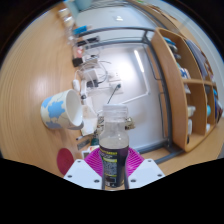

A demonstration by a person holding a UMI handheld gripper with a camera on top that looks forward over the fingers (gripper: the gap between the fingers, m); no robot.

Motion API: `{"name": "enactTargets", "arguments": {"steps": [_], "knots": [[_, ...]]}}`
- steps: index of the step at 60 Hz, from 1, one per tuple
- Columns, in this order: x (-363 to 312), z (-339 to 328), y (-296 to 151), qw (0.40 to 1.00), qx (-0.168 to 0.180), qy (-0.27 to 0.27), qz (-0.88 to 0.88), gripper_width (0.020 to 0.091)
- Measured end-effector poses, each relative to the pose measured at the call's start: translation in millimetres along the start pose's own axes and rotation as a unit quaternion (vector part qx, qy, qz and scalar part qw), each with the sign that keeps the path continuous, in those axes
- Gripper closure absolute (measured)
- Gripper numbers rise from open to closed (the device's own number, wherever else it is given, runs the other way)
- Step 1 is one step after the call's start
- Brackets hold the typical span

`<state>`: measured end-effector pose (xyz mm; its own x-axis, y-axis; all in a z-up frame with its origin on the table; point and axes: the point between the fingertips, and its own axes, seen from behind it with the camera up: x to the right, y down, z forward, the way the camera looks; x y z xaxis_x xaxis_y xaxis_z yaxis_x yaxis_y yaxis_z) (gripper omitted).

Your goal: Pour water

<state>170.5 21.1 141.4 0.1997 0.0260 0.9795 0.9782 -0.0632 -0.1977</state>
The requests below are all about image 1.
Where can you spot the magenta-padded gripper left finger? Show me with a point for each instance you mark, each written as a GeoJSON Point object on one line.
{"type": "Point", "coordinates": [81, 174]}

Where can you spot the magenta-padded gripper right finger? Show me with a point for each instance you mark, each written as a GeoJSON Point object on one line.
{"type": "Point", "coordinates": [145, 173]}

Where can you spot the clear bottle with dark drink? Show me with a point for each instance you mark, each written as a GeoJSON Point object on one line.
{"type": "Point", "coordinates": [113, 156]}

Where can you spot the flat round red coaster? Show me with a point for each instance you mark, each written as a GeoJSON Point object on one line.
{"type": "Point", "coordinates": [65, 161]}

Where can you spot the brown tree creature figurine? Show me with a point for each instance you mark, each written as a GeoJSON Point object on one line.
{"type": "Point", "coordinates": [130, 124]}

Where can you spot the white plastic bag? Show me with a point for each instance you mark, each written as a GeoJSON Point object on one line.
{"type": "Point", "coordinates": [89, 121]}

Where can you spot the white mug with blue print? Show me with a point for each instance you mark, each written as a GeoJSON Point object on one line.
{"type": "Point", "coordinates": [58, 110]}

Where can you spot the wooden shelf unit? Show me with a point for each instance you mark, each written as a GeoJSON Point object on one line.
{"type": "Point", "coordinates": [173, 93]}

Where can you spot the small white case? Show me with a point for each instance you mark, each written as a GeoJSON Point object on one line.
{"type": "Point", "coordinates": [76, 85]}

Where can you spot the white power adapter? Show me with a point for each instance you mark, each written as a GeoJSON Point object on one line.
{"type": "Point", "coordinates": [90, 76]}

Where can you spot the small black box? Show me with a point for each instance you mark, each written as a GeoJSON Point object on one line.
{"type": "Point", "coordinates": [77, 62]}

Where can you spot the black cylindrical device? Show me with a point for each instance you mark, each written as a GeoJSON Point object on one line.
{"type": "Point", "coordinates": [89, 40]}

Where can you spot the small blue bottle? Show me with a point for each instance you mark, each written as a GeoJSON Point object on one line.
{"type": "Point", "coordinates": [81, 30]}

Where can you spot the teal cushioned chair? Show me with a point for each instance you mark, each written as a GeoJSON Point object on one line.
{"type": "Point", "coordinates": [83, 4]}

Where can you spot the grey metal bed frame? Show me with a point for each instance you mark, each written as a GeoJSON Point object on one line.
{"type": "Point", "coordinates": [163, 110]}

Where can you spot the white wall socket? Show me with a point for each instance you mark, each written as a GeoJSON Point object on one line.
{"type": "Point", "coordinates": [116, 88]}
{"type": "Point", "coordinates": [115, 76]}

